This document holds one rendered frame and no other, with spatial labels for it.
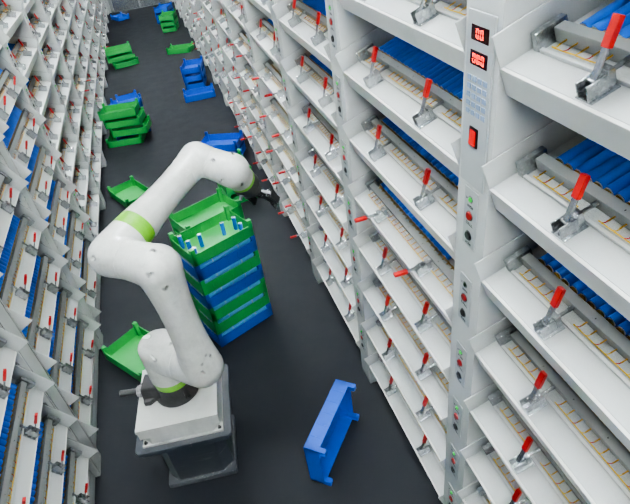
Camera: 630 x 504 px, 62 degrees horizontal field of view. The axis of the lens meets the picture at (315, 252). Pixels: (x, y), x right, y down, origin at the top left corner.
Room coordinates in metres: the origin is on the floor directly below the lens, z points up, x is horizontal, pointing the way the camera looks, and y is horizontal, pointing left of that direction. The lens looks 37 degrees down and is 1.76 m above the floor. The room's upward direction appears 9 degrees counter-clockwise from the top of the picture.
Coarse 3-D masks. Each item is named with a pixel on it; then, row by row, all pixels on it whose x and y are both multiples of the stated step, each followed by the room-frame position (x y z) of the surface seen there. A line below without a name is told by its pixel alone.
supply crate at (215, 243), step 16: (224, 208) 2.06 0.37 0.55; (208, 224) 2.01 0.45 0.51; (224, 224) 2.03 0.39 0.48; (176, 240) 1.92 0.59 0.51; (192, 240) 1.94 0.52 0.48; (208, 240) 1.92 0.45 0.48; (224, 240) 1.83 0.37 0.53; (240, 240) 1.88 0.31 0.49; (192, 256) 1.75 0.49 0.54; (208, 256) 1.78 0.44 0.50
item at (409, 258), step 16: (368, 176) 1.42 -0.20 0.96; (352, 192) 1.41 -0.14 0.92; (368, 192) 1.40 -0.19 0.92; (384, 192) 1.37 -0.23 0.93; (368, 208) 1.33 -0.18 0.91; (384, 224) 1.23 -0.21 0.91; (400, 240) 1.14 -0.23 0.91; (400, 256) 1.08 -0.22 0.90; (416, 256) 1.06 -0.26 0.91; (432, 288) 0.94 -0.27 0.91; (448, 288) 0.92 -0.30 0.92; (448, 304) 0.87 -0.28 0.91; (448, 320) 0.84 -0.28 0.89
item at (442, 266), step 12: (372, 192) 1.38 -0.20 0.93; (384, 204) 1.29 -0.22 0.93; (396, 216) 1.21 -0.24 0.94; (396, 228) 1.18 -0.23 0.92; (408, 228) 1.14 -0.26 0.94; (408, 240) 1.12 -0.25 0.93; (420, 240) 1.08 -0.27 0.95; (420, 252) 1.06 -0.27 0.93; (432, 252) 1.02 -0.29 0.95; (444, 264) 0.97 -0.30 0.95
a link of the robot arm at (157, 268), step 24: (120, 264) 1.11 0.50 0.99; (144, 264) 1.07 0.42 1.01; (168, 264) 1.08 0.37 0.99; (144, 288) 1.07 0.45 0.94; (168, 288) 1.06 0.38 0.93; (168, 312) 1.07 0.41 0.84; (192, 312) 1.10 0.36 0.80; (192, 336) 1.08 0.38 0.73; (192, 360) 1.07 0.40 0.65; (216, 360) 1.11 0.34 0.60; (192, 384) 1.07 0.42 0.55
